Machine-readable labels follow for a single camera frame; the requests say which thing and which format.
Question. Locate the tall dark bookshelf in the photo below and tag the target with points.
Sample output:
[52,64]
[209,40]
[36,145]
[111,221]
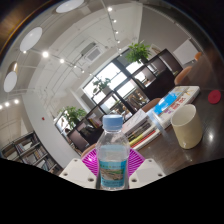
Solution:
[30,155]

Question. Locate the ceiling air conditioner cassette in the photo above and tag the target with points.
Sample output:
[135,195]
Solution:
[92,52]

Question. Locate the thick white red-print book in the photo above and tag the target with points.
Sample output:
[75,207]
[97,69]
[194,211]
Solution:
[188,95]

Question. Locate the track spotlights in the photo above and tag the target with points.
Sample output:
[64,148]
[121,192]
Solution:
[45,54]

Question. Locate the small white-potted plant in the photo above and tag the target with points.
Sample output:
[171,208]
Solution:
[101,85]

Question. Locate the flat round red coaster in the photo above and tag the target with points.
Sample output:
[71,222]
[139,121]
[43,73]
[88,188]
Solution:
[214,96]

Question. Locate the low dark shelf unit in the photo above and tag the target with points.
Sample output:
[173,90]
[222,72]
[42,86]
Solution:
[160,81]

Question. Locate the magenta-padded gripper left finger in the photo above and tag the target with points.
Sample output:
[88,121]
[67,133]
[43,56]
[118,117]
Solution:
[77,173]

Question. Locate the white-covered book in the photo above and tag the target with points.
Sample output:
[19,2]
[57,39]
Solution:
[135,121]

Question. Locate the cream ceramic mug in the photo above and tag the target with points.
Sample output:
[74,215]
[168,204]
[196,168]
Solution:
[188,130]

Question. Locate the round white ceiling lamps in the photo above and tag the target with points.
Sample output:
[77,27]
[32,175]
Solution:
[30,39]

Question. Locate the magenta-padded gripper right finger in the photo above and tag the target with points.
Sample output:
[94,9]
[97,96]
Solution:
[146,173]

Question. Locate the yellow-spined book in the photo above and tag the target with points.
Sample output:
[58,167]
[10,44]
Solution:
[145,136]

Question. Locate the clear blue-capped water bottle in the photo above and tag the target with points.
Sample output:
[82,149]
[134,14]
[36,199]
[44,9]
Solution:
[112,160]

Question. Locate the bushy potted plant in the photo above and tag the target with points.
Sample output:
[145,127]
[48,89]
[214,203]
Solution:
[74,116]

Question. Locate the large dark-potted plant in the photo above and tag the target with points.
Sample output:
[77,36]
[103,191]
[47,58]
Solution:
[138,52]

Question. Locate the orange-brown chairs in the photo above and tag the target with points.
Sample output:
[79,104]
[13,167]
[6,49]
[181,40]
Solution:
[182,75]

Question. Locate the white board panel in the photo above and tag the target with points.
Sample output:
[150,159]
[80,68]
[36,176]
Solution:
[185,51]

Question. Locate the white red-edged book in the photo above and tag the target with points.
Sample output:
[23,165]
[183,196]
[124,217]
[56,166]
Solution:
[150,140]

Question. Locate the dark grey book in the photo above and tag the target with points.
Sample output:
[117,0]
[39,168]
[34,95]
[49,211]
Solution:
[141,130]

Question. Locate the blue-covered book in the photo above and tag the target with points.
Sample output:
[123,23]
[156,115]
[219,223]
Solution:
[166,103]

